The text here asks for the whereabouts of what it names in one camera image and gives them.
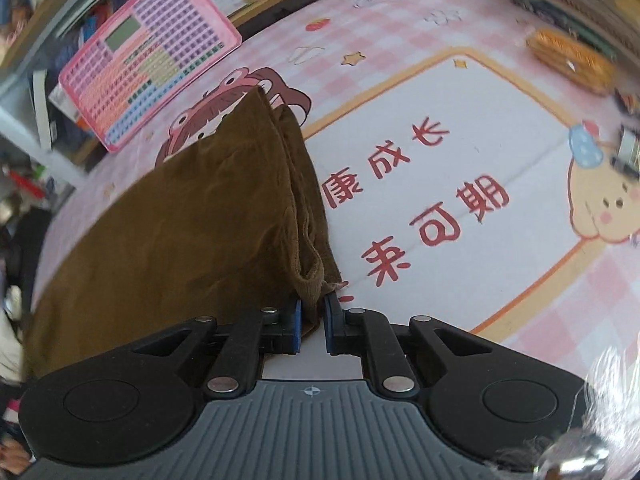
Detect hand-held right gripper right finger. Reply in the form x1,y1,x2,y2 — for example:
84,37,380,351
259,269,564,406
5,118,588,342
324,293,495,396

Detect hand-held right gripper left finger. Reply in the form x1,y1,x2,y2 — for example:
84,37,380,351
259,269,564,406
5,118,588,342
130,299,303,397

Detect brown corduroy pants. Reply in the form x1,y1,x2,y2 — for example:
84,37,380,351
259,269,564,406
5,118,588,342
22,85,345,382

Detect pink checked desk mat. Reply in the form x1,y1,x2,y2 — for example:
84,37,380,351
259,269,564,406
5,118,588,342
30,0,640,387

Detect black board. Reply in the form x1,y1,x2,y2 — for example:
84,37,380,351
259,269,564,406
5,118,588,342
0,204,52,283

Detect red tassel charm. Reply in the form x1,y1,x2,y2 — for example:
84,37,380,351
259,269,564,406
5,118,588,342
9,169,47,199

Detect pink keyboard learning toy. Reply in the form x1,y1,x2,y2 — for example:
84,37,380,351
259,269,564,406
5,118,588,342
58,0,244,154

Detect blue and orange box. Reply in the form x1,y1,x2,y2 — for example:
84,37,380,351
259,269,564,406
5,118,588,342
47,84,97,137

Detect thick white leaning book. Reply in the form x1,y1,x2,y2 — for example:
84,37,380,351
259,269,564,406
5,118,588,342
31,66,54,152

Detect small black white trinket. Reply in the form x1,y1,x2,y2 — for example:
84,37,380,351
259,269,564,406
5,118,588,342
611,124,640,182

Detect orange biscuit packet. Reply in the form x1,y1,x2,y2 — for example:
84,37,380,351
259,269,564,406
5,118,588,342
525,27,619,97

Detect stack of notebooks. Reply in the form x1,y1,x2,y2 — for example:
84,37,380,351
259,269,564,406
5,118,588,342
510,0,640,63

